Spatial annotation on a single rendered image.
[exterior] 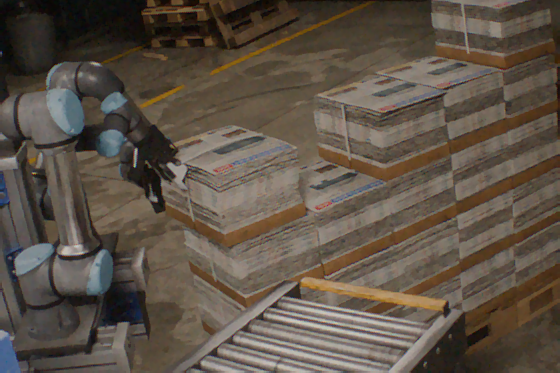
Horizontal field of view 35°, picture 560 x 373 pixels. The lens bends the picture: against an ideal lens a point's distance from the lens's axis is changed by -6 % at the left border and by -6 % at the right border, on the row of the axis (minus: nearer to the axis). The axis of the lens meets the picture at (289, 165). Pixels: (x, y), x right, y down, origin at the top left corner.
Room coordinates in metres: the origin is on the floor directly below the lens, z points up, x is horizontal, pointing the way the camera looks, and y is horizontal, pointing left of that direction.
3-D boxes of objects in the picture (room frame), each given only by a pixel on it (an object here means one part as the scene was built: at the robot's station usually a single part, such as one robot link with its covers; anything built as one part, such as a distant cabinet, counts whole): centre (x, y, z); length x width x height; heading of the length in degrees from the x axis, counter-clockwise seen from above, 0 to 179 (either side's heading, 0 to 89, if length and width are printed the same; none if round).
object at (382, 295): (2.13, -0.16, 0.81); 0.43 x 0.03 x 0.02; 52
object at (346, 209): (2.98, -0.21, 0.42); 1.17 x 0.39 x 0.83; 121
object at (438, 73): (3.21, -0.57, 1.06); 0.37 x 0.28 x 0.01; 30
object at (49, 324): (2.17, 0.70, 0.87); 0.15 x 0.15 x 0.10
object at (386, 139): (3.05, -0.32, 0.95); 0.38 x 0.29 x 0.23; 30
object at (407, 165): (3.05, -0.32, 0.86); 0.38 x 0.29 x 0.04; 30
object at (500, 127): (3.20, -0.58, 0.86); 0.38 x 0.29 x 0.04; 30
